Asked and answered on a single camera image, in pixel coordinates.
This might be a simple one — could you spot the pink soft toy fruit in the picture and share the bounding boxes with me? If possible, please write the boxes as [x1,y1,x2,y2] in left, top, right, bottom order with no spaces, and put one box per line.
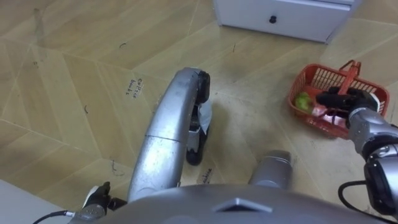
[311,105,348,129]

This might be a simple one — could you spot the white cabinet with black knob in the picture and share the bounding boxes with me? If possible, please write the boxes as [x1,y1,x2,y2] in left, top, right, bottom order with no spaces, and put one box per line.
[213,0,363,44]

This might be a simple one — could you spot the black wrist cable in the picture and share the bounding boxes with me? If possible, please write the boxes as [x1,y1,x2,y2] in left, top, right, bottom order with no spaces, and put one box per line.
[338,180,398,224]
[32,210,75,224]

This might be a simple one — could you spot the red plastic basket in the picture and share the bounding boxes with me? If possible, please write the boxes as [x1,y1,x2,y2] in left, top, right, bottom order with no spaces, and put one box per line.
[287,59,391,140]

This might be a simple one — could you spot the robot legs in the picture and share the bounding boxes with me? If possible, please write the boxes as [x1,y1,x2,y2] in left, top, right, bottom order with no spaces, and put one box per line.
[127,67,292,203]

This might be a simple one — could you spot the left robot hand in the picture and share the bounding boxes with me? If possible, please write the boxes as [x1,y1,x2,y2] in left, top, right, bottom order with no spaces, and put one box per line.
[82,181,127,212]

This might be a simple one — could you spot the green soft toy fruit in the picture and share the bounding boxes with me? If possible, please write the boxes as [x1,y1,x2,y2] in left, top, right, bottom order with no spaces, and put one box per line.
[294,91,315,114]

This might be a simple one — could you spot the white furniture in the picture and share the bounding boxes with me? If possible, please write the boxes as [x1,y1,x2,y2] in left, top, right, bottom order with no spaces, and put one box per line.
[0,179,72,224]

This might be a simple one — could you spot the robot body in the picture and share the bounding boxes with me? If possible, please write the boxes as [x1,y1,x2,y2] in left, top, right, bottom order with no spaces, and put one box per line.
[93,184,390,224]

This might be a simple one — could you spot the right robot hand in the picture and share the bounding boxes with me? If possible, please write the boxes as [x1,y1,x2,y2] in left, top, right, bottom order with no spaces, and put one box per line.
[315,86,381,121]

